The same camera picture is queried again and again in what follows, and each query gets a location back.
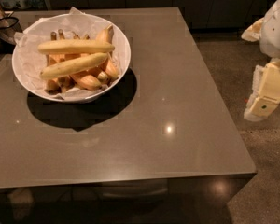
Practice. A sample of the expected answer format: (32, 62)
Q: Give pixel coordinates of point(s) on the white bowl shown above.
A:
(121, 52)

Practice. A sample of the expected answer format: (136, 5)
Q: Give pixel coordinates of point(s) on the dark basket at left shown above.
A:
(9, 26)

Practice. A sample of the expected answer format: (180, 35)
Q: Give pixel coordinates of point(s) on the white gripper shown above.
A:
(276, 32)

